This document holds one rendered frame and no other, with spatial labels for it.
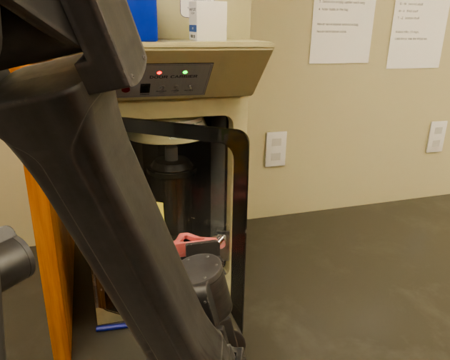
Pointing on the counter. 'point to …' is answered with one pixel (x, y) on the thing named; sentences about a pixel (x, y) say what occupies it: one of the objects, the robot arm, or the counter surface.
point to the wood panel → (53, 264)
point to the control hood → (220, 48)
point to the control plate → (196, 78)
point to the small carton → (208, 21)
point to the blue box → (145, 18)
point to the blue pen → (111, 327)
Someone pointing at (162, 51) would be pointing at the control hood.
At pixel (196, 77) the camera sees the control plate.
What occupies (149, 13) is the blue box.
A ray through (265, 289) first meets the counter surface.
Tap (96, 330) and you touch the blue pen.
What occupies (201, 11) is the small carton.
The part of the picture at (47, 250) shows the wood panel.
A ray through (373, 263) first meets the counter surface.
